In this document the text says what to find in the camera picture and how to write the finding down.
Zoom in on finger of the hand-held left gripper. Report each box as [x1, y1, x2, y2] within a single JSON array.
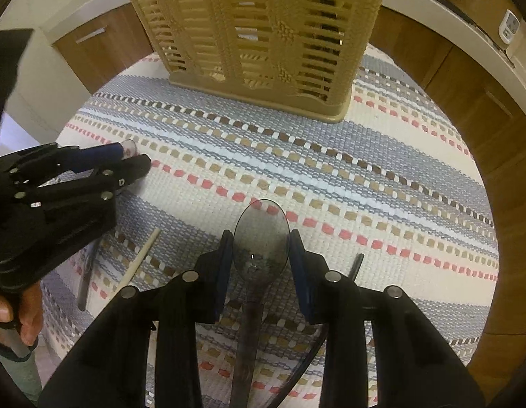
[[0, 143, 126, 184], [15, 155, 152, 207]]

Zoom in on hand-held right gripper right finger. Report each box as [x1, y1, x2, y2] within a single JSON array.
[[289, 229, 487, 408]]

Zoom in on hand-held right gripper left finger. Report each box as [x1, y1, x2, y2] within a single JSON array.
[[37, 229, 234, 408]]

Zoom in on clear spoon with grey handle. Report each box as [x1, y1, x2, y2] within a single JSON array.
[[228, 198, 291, 408]]

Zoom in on beige plastic cutlery basket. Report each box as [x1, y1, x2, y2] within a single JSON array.
[[118, 0, 393, 125]]

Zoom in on person's left hand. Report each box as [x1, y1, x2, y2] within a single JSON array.
[[0, 283, 45, 348]]

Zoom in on black chopstick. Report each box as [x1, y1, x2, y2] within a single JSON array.
[[273, 254, 366, 408]]

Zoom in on grey plastic utensil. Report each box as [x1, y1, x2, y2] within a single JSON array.
[[77, 241, 97, 312]]

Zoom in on striped woven mat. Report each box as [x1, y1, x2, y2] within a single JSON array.
[[39, 45, 500, 408]]

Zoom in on wooden chopstick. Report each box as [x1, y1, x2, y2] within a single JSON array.
[[105, 228, 162, 302]]

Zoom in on wooden drawer front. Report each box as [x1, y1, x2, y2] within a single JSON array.
[[52, 6, 159, 94]]

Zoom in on person's grey trousers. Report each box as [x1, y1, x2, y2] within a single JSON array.
[[0, 348, 45, 404]]

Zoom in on wooden cabinet door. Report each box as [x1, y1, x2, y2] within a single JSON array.
[[365, 6, 456, 94], [416, 45, 526, 341]]

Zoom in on white digital device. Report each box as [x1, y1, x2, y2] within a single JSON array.
[[496, 8, 521, 47]]

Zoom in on metal drawer handle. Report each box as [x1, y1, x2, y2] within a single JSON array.
[[76, 28, 106, 44]]

